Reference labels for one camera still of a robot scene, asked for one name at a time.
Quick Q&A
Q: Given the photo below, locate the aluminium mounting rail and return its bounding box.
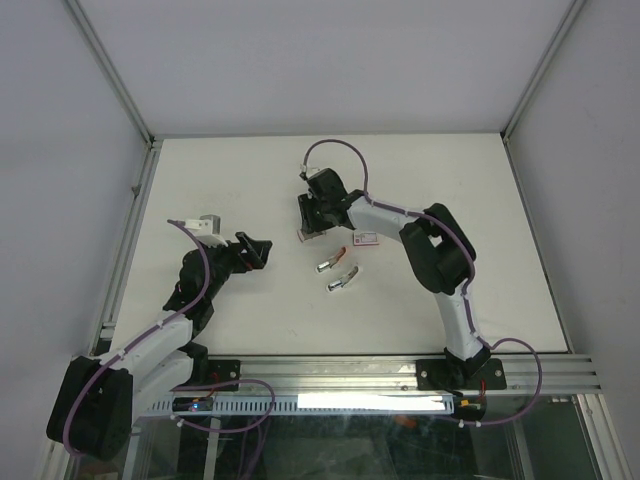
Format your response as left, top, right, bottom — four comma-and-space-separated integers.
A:
62, 352, 599, 399

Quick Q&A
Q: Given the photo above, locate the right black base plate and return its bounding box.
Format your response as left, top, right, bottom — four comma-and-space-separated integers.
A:
415, 358, 507, 392

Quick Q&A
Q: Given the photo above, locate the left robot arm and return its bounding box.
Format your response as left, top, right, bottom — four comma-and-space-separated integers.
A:
46, 232, 273, 461

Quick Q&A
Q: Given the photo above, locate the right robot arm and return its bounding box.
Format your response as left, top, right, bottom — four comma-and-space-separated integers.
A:
298, 168, 491, 387

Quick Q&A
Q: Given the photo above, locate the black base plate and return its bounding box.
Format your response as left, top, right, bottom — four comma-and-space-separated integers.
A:
200, 357, 241, 393
415, 358, 507, 392

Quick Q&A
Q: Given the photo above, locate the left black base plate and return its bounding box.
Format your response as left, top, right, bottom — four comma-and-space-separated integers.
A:
200, 357, 241, 393

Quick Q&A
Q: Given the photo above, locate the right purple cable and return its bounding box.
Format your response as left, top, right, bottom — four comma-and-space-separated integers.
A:
298, 138, 545, 429

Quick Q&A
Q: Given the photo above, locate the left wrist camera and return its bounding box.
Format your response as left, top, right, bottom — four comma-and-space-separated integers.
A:
184, 214, 228, 247

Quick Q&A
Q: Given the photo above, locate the purple cable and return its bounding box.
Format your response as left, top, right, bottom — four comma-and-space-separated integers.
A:
62, 218, 276, 476
298, 138, 545, 429

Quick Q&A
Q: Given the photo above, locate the pink white stapler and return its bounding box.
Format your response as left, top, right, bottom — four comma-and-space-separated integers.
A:
315, 247, 348, 274

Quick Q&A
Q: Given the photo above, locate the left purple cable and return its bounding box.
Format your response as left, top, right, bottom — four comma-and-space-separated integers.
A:
62, 218, 276, 476

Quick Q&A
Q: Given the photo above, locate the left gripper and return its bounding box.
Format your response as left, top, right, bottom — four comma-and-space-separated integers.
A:
200, 231, 270, 300

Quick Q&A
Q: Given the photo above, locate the white slotted cable duct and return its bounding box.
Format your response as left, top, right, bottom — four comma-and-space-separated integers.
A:
144, 393, 454, 417

